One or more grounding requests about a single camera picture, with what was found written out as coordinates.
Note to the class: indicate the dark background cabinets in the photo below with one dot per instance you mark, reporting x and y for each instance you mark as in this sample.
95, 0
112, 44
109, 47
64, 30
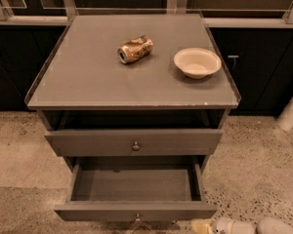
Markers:
260, 62

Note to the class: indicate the padded gripper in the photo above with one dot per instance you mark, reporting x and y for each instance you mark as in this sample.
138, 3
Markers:
230, 227

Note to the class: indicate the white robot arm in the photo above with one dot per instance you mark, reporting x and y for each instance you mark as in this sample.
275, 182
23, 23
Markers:
225, 225

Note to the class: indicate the grey drawer cabinet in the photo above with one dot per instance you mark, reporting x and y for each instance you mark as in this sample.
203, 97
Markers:
87, 87

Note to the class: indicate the crushed gold soda can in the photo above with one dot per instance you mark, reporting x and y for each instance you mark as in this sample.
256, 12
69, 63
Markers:
135, 49

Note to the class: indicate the white cylindrical post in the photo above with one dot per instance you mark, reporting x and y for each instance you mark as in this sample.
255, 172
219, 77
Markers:
285, 119

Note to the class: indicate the grey drawer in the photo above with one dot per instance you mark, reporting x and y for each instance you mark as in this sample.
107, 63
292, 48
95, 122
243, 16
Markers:
155, 188
146, 142

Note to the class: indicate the grey top drawer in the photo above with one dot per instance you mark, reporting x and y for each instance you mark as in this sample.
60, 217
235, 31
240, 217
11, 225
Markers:
146, 142

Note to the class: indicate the white paper bowl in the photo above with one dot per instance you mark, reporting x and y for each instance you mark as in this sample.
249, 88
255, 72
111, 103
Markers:
197, 63

